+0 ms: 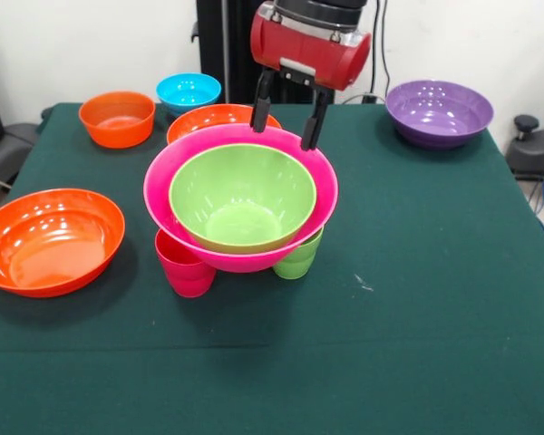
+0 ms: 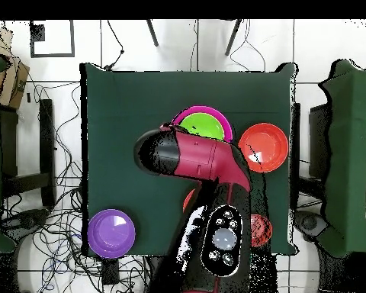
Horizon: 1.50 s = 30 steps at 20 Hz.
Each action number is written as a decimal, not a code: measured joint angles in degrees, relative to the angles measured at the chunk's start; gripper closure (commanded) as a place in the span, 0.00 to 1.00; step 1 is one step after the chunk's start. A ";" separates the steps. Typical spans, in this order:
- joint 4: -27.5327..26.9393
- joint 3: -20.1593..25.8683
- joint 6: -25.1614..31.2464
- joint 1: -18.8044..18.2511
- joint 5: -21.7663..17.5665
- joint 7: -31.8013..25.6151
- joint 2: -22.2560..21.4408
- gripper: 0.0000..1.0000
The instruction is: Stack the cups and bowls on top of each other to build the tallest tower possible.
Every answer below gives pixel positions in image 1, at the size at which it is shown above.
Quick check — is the green bowl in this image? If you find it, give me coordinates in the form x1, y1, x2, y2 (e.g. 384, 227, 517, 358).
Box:
168, 143, 318, 255

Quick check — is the small blue bowl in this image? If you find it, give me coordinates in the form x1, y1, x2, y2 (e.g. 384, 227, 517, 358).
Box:
156, 72, 222, 117

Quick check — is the crimson red cup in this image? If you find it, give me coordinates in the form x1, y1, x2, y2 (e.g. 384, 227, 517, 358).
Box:
154, 229, 219, 299

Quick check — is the black hanging cable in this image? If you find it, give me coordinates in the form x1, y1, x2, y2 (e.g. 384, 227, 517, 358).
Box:
369, 0, 393, 99

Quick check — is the small deep orange bowl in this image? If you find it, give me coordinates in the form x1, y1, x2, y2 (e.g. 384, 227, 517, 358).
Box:
78, 91, 157, 150

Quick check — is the grey pedestal leg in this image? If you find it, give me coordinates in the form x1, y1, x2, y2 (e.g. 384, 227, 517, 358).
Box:
505, 129, 544, 209
0, 121, 44, 218

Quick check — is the dark green tablecloth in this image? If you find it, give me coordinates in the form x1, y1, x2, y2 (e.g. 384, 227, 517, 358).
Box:
0, 101, 544, 435

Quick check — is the green cup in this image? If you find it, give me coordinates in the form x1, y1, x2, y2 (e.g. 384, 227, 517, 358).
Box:
271, 227, 325, 280

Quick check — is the black round knob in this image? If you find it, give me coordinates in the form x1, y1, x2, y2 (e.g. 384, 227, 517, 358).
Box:
514, 114, 540, 141

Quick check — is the purple bowl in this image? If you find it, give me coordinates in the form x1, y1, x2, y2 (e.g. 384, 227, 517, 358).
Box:
384, 80, 495, 150

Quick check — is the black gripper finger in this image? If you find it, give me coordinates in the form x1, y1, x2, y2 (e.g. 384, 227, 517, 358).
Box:
249, 66, 277, 133
300, 85, 335, 152

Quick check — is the large pink bowl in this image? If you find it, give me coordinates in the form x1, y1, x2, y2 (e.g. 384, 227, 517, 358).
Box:
142, 122, 340, 274

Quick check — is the wide orange bowl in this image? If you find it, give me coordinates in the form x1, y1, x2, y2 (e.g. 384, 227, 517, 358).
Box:
166, 103, 283, 145
0, 188, 126, 299

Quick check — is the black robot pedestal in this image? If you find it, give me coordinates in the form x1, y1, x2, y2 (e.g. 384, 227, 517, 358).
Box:
190, 0, 348, 105

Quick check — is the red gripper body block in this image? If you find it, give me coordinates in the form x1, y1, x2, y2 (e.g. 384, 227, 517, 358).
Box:
249, 1, 373, 92

